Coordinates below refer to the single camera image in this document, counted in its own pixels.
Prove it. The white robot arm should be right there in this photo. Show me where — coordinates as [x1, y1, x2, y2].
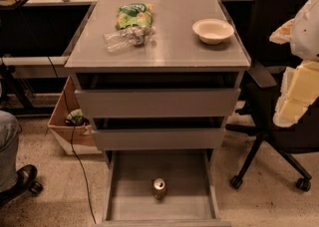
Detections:
[270, 0, 319, 127]

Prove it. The black shoe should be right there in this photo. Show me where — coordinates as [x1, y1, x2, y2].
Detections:
[0, 164, 38, 207]

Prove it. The green chip bag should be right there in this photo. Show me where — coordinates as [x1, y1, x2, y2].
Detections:
[116, 3, 154, 30]

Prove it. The open bottom drawer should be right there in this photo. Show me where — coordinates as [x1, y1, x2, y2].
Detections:
[95, 150, 231, 227]

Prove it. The black office chair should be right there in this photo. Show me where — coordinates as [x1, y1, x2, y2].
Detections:
[225, 0, 319, 193]

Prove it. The black floor cable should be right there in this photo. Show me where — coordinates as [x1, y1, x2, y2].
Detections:
[46, 55, 98, 225]

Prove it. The grey drawer cabinet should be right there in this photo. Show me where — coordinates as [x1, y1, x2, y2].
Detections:
[66, 0, 250, 159]

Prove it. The middle grey drawer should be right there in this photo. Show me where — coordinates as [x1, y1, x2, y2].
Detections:
[92, 116, 225, 150]

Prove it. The grey drawer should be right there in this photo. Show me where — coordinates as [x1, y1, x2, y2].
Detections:
[74, 72, 240, 118]
[92, 116, 225, 150]

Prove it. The top grey drawer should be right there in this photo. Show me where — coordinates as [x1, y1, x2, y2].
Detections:
[74, 72, 240, 118]

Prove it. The person leg in jeans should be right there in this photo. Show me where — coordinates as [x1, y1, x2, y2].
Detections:
[0, 111, 20, 192]

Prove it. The white paper bowl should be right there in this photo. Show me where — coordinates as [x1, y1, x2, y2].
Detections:
[192, 19, 234, 45]

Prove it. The cardboard box on floor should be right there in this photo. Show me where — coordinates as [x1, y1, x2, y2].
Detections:
[48, 77, 100, 154]

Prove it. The clear plastic water bottle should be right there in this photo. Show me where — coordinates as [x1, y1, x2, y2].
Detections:
[103, 26, 157, 53]

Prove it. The orange soda can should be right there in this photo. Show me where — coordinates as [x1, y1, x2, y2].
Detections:
[152, 178, 166, 200]

